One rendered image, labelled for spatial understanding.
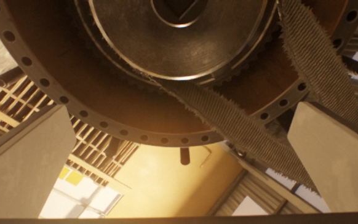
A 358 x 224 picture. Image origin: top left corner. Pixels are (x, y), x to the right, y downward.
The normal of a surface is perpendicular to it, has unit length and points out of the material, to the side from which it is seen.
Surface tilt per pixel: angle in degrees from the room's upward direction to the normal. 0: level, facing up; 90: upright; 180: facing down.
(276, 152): 101
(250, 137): 96
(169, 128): 132
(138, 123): 118
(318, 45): 96
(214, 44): 90
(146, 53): 90
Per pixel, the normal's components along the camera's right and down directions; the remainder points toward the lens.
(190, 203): 0.33, 0.20
